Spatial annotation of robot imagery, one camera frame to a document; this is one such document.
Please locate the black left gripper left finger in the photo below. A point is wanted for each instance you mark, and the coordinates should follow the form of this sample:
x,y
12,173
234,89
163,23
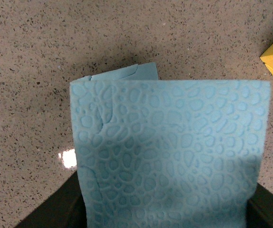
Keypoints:
x,y
63,209

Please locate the light blue foam cube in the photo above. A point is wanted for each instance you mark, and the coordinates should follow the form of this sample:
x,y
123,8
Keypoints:
x,y
168,154
146,71

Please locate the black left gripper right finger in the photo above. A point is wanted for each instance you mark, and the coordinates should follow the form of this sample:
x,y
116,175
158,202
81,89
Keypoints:
x,y
259,207

